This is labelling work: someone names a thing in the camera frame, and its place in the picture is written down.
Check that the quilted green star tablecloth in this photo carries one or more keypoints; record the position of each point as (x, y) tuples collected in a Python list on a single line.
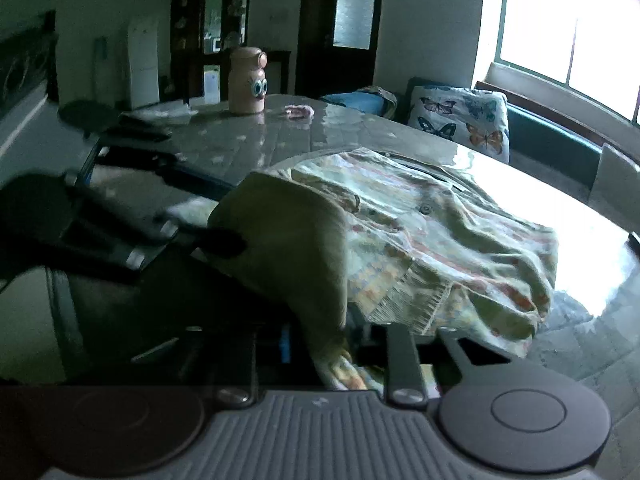
[(591, 331)]

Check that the white refrigerator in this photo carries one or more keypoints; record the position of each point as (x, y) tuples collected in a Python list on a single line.
[(142, 62)]

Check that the green patterned child garment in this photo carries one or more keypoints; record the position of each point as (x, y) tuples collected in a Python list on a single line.
[(426, 248)]

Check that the blue cushion with cloth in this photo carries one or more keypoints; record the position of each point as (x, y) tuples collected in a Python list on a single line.
[(372, 100)]

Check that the green framed window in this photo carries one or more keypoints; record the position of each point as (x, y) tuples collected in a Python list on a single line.
[(590, 47)]

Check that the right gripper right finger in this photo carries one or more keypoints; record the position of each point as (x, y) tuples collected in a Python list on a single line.
[(403, 379)]

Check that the small pink toy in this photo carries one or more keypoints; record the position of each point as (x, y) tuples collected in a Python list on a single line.
[(298, 112)]

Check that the plain grey pillow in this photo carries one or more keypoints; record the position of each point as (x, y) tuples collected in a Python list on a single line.
[(616, 189)]

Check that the dark door with glass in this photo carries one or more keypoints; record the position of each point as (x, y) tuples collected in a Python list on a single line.
[(336, 46)]

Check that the pink cartoon water bottle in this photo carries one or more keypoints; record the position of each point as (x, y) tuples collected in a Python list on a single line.
[(248, 85)]

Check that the teal bench sofa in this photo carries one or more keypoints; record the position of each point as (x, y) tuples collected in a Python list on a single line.
[(543, 143)]

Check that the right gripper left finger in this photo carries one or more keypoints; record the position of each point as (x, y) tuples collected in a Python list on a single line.
[(253, 354)]

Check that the butterfly print pillow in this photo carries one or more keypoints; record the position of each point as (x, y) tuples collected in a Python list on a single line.
[(476, 119)]

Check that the dark wooden cabinet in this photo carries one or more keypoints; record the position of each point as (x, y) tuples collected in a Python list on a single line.
[(203, 33)]

